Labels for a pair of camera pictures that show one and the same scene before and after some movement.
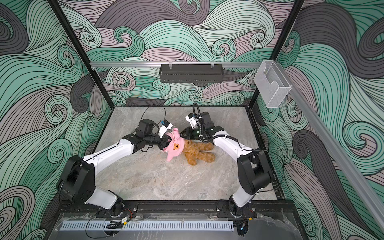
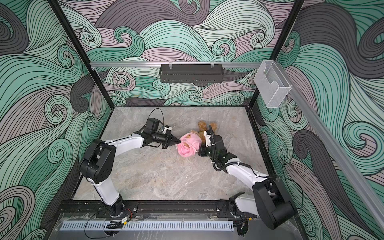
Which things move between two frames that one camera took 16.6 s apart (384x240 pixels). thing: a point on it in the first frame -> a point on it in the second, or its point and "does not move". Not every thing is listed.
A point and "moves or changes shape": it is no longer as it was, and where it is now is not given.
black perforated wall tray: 191,73 does not move
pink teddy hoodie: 176,146 -> 189,144
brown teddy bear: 194,151 moves or changes shape
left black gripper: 164,142 does not move
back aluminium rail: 150,63 does not move
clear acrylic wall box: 273,86 does not move
